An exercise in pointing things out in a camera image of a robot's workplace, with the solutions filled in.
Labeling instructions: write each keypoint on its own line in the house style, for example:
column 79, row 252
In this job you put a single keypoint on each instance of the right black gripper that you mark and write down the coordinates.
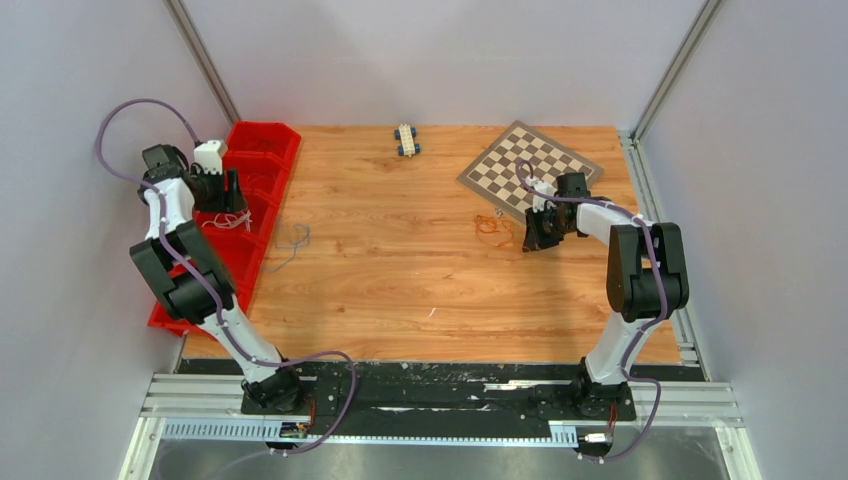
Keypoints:
column 533, row 240

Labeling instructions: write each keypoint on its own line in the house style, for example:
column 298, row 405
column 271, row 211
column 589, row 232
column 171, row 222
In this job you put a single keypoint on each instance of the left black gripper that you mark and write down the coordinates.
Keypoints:
column 230, row 202

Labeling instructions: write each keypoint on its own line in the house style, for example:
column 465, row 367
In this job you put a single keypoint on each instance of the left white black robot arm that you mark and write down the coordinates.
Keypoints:
column 190, row 280

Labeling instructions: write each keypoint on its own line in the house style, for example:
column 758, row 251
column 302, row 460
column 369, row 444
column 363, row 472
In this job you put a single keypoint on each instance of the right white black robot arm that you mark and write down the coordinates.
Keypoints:
column 646, row 280

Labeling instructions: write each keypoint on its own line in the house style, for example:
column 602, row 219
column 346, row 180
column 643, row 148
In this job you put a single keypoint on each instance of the red plastic bin row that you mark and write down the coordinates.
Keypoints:
column 264, row 155

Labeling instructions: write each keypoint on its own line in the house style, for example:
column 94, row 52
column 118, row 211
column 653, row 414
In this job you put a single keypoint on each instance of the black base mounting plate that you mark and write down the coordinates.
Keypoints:
column 453, row 400

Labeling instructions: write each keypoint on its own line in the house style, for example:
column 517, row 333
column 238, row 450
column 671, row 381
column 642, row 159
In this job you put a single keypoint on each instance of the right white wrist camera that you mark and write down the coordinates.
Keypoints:
column 542, row 191

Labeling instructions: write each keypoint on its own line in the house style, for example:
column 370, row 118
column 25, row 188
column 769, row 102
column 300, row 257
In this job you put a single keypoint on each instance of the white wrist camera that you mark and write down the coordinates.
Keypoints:
column 208, row 156
column 542, row 191

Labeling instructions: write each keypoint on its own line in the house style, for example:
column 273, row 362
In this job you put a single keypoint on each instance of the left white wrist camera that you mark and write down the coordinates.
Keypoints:
column 208, row 156

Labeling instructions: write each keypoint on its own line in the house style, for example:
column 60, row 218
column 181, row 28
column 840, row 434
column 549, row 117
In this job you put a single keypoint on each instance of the left corner aluminium post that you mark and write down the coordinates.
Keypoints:
column 192, row 38

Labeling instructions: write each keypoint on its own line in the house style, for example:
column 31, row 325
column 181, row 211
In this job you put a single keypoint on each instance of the corner aluminium post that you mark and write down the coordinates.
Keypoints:
column 694, row 35
column 192, row 38

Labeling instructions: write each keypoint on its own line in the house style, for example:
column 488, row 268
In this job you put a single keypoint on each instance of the aluminium frame rail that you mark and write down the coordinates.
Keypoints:
column 213, row 407

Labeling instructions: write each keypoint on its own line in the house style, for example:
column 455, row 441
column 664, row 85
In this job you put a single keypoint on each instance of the right corner aluminium post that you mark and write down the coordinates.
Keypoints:
column 694, row 35

